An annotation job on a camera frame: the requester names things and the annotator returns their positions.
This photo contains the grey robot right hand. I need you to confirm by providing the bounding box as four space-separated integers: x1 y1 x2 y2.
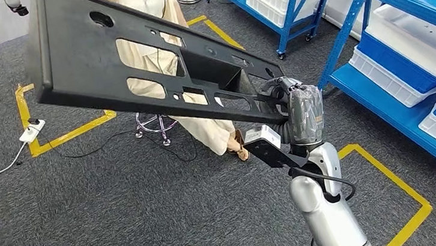
257 73 328 149

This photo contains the long black plastic part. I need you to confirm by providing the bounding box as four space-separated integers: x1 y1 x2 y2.
17 0 295 149

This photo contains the brown sandal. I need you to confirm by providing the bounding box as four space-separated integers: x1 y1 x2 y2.
225 128 251 164

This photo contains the person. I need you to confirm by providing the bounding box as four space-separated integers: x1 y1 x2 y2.
88 0 251 175

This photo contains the yellow floor tape square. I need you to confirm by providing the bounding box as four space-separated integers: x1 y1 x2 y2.
337 136 436 246
8 11 254 160

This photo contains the chrome stool base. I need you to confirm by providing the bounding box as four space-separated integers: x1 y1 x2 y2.
133 109 181 150

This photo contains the white power strip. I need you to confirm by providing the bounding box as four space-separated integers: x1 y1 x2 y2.
16 117 49 145

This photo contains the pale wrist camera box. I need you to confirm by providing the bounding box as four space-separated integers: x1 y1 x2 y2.
242 123 283 153

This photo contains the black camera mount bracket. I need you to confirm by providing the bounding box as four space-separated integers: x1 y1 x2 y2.
242 135 312 175

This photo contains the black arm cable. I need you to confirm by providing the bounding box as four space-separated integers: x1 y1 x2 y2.
288 161 358 208

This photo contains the thin black cable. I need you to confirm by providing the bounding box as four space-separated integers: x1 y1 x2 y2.
38 112 199 178

